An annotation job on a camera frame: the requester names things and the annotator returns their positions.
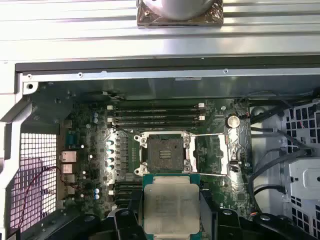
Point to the white label sticker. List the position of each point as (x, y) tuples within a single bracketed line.
[(188, 78)]

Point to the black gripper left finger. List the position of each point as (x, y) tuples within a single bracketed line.
[(125, 225)]

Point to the metal socket cover frame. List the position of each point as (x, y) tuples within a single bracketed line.
[(224, 155)]

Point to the green motherboard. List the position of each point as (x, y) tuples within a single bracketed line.
[(215, 185)]

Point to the black RAM slot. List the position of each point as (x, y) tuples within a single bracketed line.
[(127, 192), (127, 198), (155, 123), (155, 117), (127, 183), (155, 106), (155, 111), (127, 187)]

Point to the black and silver PC case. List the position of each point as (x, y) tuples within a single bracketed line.
[(160, 88)]

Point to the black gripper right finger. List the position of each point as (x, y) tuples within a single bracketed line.
[(222, 225)]

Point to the round silver coin battery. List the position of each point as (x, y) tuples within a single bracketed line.
[(233, 121)]

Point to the square brown base plate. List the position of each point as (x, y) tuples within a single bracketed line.
[(145, 17)]

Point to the CPU with silver top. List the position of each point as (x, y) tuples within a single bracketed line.
[(172, 207)]

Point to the perforated metal drive cage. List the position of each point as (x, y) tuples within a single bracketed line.
[(305, 175)]

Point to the CPU socket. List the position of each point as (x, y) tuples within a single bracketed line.
[(162, 152)]

